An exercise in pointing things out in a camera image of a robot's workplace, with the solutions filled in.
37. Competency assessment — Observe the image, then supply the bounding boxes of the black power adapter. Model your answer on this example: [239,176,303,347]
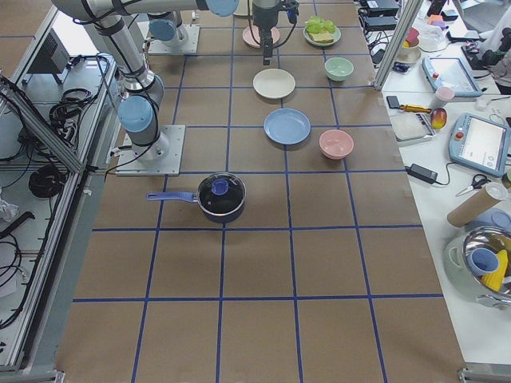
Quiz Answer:
[405,164,438,184]

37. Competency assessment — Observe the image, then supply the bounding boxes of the blue teach pendant far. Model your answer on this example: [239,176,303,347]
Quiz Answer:
[422,57,482,98]

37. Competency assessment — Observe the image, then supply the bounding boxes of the blue teach pendant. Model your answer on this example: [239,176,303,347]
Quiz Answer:
[449,113,510,177]
[422,57,482,98]

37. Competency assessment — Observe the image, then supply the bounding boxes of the pink bowl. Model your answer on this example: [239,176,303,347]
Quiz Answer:
[319,129,355,160]

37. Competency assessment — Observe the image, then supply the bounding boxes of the white cup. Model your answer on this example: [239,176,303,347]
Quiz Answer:
[430,86,455,109]

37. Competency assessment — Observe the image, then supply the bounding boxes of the bread slice on plate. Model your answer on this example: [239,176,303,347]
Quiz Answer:
[307,32,334,44]

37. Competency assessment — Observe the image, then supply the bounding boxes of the beige bowl with toys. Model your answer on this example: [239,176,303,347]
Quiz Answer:
[396,38,422,65]

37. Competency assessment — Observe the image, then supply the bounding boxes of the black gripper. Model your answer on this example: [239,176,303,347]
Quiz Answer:
[252,0,299,65]

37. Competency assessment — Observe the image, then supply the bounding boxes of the aluminium frame post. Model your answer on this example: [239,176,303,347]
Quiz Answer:
[373,0,422,91]

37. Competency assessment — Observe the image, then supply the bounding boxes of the black scissors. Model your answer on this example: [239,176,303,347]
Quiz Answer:
[456,173,490,197]

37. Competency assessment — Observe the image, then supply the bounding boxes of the blue plate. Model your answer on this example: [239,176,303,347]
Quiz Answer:
[263,109,311,145]

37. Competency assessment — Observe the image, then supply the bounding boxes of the cardboard tube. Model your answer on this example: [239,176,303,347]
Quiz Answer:
[446,182,509,227]

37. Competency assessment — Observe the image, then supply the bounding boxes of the dark blue saucepan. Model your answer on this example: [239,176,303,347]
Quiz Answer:
[146,172,247,223]

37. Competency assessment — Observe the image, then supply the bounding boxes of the pink plate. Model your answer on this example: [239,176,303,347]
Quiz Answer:
[242,25,280,48]

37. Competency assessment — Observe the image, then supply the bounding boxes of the cream white plate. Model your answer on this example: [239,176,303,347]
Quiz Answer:
[252,69,295,99]

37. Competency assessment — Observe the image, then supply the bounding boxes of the mint green bowl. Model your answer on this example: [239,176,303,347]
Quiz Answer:
[324,57,355,81]

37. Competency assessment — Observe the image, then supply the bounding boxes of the blue teach pendant near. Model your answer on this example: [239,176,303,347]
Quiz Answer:
[449,113,510,177]

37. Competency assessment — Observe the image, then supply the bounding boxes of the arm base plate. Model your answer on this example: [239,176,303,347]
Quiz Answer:
[115,124,185,176]
[147,22,200,55]

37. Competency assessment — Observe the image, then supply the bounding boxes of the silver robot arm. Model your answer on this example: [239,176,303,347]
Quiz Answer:
[147,0,299,65]
[53,1,238,162]

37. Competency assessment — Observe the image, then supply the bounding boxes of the steel mixing bowl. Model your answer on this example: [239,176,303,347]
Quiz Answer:
[463,226,510,306]

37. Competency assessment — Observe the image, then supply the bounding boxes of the green lettuce leaf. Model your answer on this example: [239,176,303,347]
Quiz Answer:
[305,16,335,34]

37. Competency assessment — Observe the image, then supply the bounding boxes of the green plate with food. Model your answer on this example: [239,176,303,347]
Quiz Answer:
[303,27,342,47]

